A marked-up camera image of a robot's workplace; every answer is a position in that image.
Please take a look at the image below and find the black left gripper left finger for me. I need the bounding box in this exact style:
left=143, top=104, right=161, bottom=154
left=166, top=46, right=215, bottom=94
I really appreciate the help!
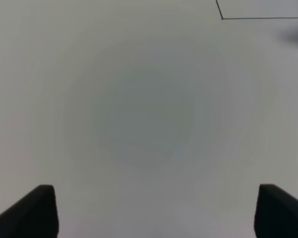
left=0, top=184, right=59, bottom=238

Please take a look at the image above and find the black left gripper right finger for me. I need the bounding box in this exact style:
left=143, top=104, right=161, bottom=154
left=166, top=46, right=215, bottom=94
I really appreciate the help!
left=254, top=184, right=298, bottom=238

